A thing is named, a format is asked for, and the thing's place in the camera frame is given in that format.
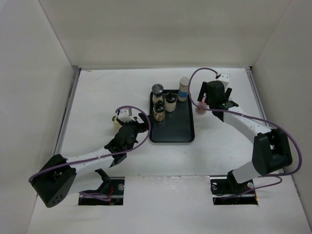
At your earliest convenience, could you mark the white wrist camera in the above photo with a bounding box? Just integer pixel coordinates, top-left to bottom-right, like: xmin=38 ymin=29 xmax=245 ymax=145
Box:
xmin=117 ymin=108 xmax=136 ymax=123
xmin=216 ymin=73 xmax=230 ymax=90

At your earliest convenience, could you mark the black-cap white powder bottle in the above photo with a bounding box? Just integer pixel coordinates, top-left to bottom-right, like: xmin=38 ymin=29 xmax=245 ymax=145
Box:
xmin=165 ymin=93 xmax=177 ymax=112

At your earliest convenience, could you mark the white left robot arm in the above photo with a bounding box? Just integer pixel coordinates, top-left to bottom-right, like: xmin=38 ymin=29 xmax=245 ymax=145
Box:
xmin=29 ymin=113 xmax=152 ymax=208

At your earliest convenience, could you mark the yellow-lid cream bottle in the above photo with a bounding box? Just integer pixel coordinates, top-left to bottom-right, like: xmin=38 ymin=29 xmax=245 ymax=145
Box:
xmin=112 ymin=116 xmax=121 ymax=127

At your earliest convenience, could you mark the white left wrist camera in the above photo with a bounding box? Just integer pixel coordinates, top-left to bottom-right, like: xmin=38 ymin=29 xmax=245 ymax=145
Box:
xmin=117 ymin=108 xmax=136 ymax=123

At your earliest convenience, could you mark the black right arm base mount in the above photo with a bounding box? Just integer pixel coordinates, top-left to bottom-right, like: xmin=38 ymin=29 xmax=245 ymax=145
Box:
xmin=210 ymin=176 xmax=258 ymax=205

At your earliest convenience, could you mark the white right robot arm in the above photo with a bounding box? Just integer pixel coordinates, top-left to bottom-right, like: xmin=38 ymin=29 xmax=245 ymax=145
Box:
xmin=198 ymin=80 xmax=293 ymax=194

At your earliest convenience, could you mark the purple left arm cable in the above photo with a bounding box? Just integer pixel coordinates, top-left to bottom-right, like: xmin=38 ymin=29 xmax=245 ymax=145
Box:
xmin=28 ymin=105 xmax=153 ymax=185

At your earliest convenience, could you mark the pink-lid spice bottle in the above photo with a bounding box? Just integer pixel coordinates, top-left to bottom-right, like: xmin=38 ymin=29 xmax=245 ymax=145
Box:
xmin=196 ymin=96 xmax=207 ymax=115

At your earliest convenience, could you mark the tall blue-band silver-lid bottle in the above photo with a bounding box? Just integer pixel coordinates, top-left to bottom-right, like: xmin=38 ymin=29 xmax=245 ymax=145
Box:
xmin=177 ymin=77 xmax=190 ymax=102

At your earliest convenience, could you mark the chrome-top grinder bottle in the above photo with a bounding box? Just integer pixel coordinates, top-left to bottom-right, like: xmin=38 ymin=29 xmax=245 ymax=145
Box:
xmin=152 ymin=83 xmax=164 ymax=104

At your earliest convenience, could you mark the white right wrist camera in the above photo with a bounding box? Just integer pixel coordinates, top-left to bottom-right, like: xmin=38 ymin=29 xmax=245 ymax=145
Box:
xmin=216 ymin=73 xmax=230 ymax=90

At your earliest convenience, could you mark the black rectangular tray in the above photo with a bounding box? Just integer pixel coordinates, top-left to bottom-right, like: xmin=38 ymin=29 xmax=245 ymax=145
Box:
xmin=149 ymin=93 xmax=195 ymax=143

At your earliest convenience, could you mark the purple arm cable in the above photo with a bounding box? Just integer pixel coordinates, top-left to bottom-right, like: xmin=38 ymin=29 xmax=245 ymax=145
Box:
xmin=28 ymin=105 xmax=153 ymax=185
xmin=189 ymin=67 xmax=303 ymax=176

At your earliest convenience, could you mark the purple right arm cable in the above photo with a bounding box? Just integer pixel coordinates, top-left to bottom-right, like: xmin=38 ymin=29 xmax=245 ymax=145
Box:
xmin=189 ymin=67 xmax=303 ymax=176

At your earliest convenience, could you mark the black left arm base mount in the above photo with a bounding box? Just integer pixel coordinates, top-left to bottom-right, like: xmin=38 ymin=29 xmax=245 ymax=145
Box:
xmin=78 ymin=169 xmax=125 ymax=206

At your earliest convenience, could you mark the black-cap brown spice bottle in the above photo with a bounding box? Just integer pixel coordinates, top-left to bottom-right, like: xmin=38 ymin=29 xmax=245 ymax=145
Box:
xmin=153 ymin=100 xmax=165 ymax=122

